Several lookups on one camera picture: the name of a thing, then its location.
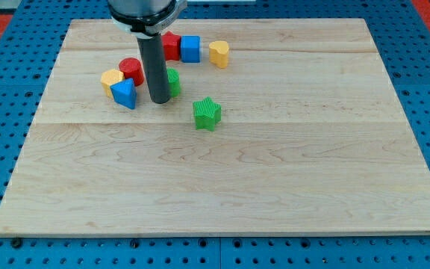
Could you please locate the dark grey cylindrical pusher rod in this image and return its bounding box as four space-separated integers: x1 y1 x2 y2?
137 34 171 104

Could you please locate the red star block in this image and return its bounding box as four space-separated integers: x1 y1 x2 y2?
162 31 181 61

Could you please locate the yellow heart block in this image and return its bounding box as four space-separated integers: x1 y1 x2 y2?
208 40 229 69

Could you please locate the green star block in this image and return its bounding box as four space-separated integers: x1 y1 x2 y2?
193 96 222 132

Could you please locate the red cylinder block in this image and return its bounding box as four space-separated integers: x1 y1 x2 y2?
119 58 145 86

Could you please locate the green cylinder block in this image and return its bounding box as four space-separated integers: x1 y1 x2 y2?
166 68 181 97

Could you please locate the blue cube block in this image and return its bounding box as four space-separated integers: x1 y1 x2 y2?
180 35 201 63

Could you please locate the yellow hexagon block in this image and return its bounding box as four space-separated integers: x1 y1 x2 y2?
100 69 125 99

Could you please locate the blue triangle block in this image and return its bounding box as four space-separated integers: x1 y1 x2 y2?
110 78 137 109

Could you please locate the light wooden board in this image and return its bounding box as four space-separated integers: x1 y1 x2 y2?
0 19 430 238

